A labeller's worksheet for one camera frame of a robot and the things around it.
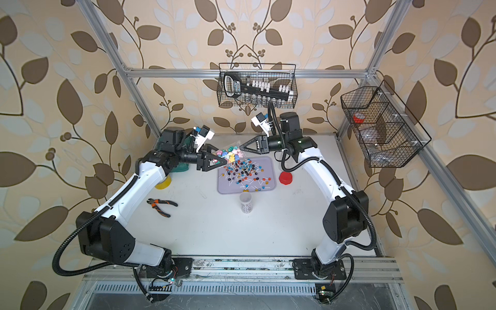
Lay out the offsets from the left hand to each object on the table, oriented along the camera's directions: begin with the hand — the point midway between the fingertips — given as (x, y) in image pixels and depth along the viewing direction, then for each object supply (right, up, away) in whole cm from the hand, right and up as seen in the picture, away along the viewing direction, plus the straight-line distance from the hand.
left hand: (222, 157), depth 69 cm
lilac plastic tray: (+19, -4, +38) cm, 43 cm away
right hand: (+7, +3, +1) cm, 8 cm away
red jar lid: (+28, -11, +30) cm, 43 cm away
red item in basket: (+56, +17, +11) cm, 60 cm away
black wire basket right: (+64, +9, +5) cm, 65 cm away
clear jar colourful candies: (+4, +1, -1) cm, 4 cm away
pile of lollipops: (+7, -9, +33) cm, 35 cm away
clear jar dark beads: (+8, -20, +14) cm, 26 cm away
